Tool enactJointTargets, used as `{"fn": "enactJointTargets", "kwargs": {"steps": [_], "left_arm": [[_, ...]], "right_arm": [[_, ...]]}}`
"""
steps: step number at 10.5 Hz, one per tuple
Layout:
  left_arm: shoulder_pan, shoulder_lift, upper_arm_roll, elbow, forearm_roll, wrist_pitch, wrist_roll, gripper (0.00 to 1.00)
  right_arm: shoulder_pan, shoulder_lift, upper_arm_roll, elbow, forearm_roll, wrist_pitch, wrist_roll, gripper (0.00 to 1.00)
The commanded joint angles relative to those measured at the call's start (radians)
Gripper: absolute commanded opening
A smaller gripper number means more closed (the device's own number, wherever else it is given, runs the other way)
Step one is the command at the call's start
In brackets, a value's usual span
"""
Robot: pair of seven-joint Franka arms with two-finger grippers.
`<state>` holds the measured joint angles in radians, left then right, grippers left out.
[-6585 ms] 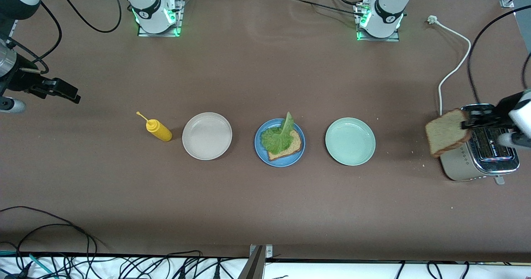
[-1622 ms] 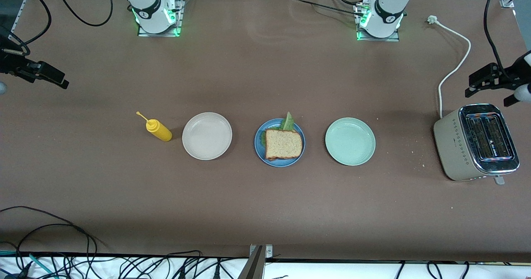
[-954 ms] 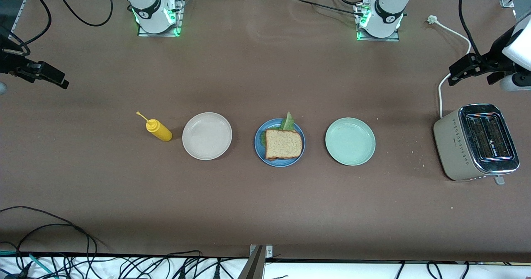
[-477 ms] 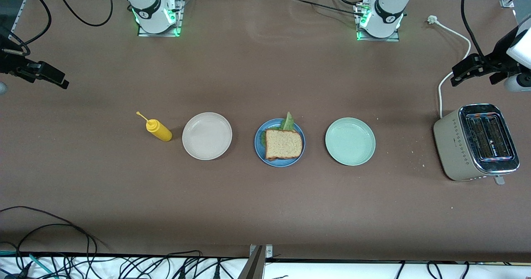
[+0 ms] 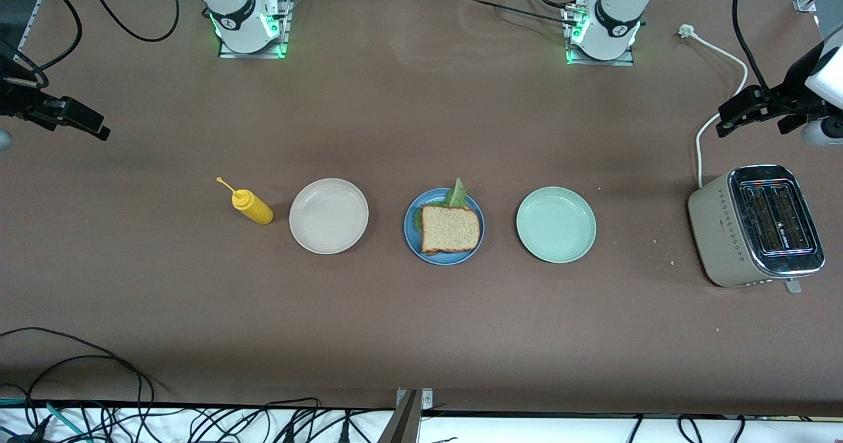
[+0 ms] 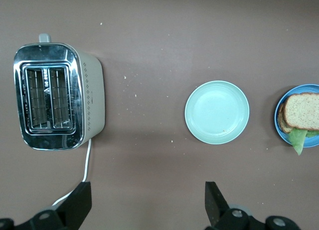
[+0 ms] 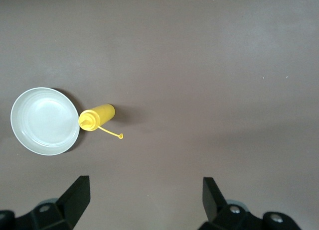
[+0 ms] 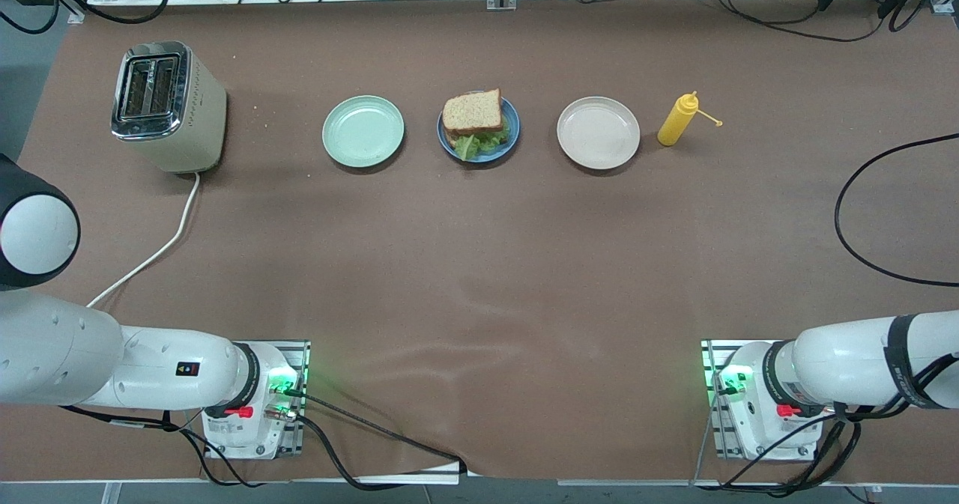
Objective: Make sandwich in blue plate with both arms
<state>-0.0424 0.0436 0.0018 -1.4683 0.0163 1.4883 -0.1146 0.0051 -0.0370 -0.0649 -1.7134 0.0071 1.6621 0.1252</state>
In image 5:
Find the aluminium post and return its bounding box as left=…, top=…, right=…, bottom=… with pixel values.
left=377, top=388, right=433, bottom=443

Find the blue plate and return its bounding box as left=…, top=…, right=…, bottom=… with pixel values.
left=404, top=188, right=485, bottom=266

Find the teal cable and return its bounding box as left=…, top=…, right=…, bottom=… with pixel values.
left=0, top=397, right=90, bottom=442

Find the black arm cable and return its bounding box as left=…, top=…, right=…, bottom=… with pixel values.
left=78, top=0, right=180, bottom=42
left=732, top=0, right=773, bottom=93

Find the white toaster power cable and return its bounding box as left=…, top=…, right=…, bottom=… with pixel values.
left=678, top=24, right=749, bottom=189

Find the mint green plate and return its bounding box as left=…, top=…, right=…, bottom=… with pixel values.
left=516, top=186, right=597, bottom=263

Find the green lettuce leaf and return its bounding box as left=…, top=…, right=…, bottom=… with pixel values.
left=413, top=178, right=470, bottom=234

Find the beige plate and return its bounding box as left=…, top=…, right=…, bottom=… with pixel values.
left=289, top=178, right=369, bottom=255

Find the long black cable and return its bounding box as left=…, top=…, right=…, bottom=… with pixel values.
left=0, top=327, right=174, bottom=425

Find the yellow squeeze bottle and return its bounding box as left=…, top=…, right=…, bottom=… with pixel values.
left=216, top=177, right=274, bottom=226

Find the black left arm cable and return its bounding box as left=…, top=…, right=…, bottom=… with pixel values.
left=732, top=0, right=773, bottom=93

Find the brown bread slice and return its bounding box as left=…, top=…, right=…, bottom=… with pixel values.
left=420, top=205, right=481, bottom=255

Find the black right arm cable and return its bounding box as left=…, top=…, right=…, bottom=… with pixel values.
left=78, top=0, right=180, bottom=42

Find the beige chrome toaster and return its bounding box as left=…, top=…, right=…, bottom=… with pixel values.
left=688, top=164, right=826, bottom=295

